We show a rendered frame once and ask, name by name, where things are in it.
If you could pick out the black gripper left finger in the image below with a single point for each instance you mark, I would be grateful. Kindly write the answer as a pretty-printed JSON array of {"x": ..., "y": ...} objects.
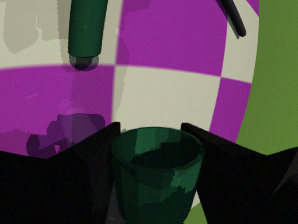
[{"x": 73, "y": 187}]

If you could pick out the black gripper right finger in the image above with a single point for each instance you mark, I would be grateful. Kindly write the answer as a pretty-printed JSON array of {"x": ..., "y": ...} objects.
[{"x": 236, "y": 184}]

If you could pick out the grey metal post with cap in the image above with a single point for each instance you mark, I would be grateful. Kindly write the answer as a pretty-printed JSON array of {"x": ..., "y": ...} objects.
[{"x": 113, "y": 217}]

